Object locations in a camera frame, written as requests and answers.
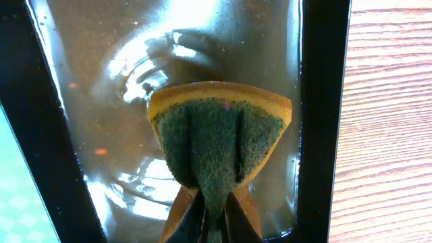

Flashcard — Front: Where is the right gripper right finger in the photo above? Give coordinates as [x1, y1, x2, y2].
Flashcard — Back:
[223, 192, 263, 243]

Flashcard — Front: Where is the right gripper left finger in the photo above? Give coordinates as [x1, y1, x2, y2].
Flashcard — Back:
[165, 191, 206, 243]

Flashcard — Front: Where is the green yellow sponge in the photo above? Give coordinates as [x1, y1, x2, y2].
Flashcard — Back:
[147, 81, 292, 242]

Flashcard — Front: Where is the teal plastic tray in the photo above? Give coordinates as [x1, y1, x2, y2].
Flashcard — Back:
[1, 109, 59, 243]

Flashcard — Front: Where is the black water tray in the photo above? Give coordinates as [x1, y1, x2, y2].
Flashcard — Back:
[1, 0, 351, 242]

